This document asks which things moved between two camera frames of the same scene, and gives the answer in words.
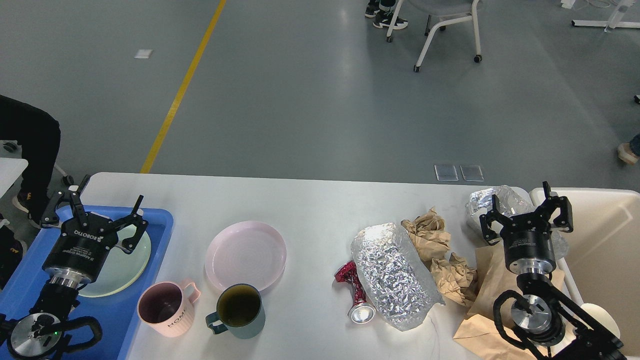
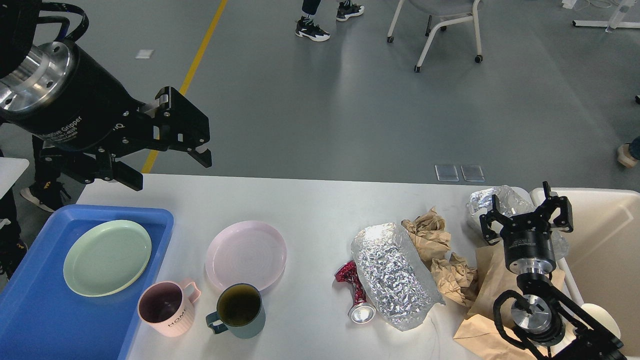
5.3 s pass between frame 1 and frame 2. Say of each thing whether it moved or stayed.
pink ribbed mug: stayed
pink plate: stayed
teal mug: stayed
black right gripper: stayed
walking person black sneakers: moved
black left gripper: moved
